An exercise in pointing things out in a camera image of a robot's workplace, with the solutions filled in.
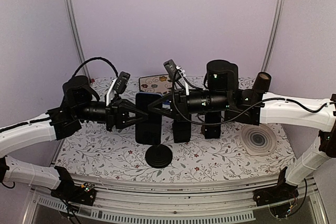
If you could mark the left aluminium frame post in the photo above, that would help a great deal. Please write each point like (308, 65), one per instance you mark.
(74, 30)

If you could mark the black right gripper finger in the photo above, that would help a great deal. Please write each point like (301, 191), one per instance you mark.
(159, 103)
(169, 113)

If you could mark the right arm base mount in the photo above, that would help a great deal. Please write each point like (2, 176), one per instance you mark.
(281, 191)

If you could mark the square floral ceramic plate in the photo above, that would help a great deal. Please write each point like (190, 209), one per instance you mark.
(155, 84)

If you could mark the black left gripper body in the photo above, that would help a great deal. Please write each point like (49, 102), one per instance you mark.
(112, 113)

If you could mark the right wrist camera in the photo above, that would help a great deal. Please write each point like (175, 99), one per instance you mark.
(176, 73)

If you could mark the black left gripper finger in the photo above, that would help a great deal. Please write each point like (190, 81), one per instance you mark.
(130, 107)
(124, 121)

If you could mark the round swirl ceramic plate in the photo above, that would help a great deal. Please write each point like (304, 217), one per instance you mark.
(258, 140)

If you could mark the aluminium frame post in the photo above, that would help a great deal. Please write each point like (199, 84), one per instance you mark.
(273, 34)
(74, 30)

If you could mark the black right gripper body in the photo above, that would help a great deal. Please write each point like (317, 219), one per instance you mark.
(181, 108)

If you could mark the right aluminium frame post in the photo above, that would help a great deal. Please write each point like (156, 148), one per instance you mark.
(273, 34)

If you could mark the dark brown cylinder cup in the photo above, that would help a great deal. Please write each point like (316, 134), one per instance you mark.
(262, 83)

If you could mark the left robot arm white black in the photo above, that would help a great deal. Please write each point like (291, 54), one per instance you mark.
(81, 103)

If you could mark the round wooden base phone stand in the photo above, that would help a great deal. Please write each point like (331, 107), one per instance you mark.
(202, 129)

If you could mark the black wedge phone stand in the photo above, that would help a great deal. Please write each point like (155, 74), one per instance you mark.
(181, 131)

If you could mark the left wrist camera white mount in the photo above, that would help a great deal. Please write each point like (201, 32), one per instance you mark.
(117, 87)

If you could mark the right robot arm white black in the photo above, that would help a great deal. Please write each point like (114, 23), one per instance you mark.
(223, 101)

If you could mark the black gooseneck round-base phone stand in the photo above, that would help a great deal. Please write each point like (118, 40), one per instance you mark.
(159, 156)

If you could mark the aluminium front rail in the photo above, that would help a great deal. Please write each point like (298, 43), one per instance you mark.
(230, 201)

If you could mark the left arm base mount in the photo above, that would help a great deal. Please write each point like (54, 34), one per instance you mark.
(84, 194)

